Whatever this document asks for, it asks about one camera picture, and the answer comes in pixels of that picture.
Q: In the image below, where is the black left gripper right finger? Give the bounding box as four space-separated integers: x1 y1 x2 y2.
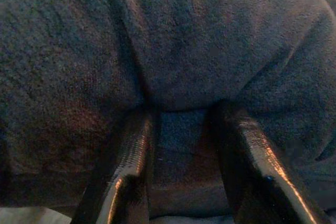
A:
209 100 329 224

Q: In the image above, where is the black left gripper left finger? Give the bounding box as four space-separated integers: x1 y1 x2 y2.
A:
72 113 155 224

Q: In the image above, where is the pink cat face pillow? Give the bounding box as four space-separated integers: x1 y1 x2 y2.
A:
0 0 336 224

